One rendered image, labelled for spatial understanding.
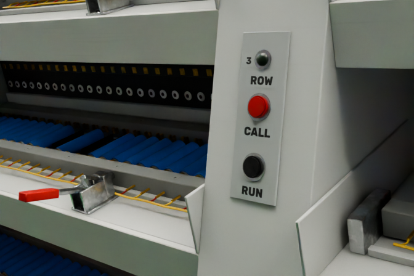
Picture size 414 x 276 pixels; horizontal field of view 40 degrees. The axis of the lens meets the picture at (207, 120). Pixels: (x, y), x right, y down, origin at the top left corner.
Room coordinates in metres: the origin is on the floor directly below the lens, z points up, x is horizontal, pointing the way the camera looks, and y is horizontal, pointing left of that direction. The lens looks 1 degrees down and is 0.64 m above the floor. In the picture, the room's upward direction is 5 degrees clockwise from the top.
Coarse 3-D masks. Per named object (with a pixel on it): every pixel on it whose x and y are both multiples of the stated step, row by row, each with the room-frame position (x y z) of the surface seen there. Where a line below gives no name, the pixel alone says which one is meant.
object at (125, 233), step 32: (32, 96) 0.88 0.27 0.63; (0, 192) 0.63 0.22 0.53; (192, 192) 0.43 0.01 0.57; (32, 224) 0.60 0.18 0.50; (64, 224) 0.56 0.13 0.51; (96, 224) 0.52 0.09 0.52; (128, 224) 0.51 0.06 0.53; (160, 224) 0.50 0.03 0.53; (192, 224) 0.43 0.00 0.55; (96, 256) 0.54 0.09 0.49; (128, 256) 0.50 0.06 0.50; (160, 256) 0.47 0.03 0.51; (192, 256) 0.44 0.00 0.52
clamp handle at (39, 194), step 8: (88, 184) 0.55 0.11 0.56; (24, 192) 0.50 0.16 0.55; (32, 192) 0.50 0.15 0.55; (40, 192) 0.50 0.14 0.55; (48, 192) 0.51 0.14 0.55; (56, 192) 0.52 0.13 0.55; (64, 192) 0.53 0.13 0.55; (72, 192) 0.53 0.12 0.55; (24, 200) 0.49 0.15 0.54; (32, 200) 0.50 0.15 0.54; (40, 200) 0.51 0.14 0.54
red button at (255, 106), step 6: (258, 96) 0.40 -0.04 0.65; (252, 102) 0.41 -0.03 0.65; (258, 102) 0.40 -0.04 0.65; (264, 102) 0.40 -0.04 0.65; (252, 108) 0.41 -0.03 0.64; (258, 108) 0.40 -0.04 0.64; (264, 108) 0.40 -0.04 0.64; (252, 114) 0.41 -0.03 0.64; (258, 114) 0.40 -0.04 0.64; (264, 114) 0.40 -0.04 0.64
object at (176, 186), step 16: (0, 144) 0.72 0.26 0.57; (16, 144) 0.71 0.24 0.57; (16, 160) 0.70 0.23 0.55; (32, 160) 0.67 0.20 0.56; (48, 160) 0.65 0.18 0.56; (64, 160) 0.62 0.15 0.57; (80, 160) 0.61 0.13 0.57; (96, 160) 0.61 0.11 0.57; (48, 176) 0.63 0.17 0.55; (80, 176) 0.61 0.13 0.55; (128, 176) 0.56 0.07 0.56; (144, 176) 0.54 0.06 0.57; (160, 176) 0.54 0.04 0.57; (176, 176) 0.53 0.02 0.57; (192, 176) 0.52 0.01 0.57; (144, 192) 0.54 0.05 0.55; (160, 192) 0.53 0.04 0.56; (176, 192) 0.52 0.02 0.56; (176, 208) 0.50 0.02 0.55
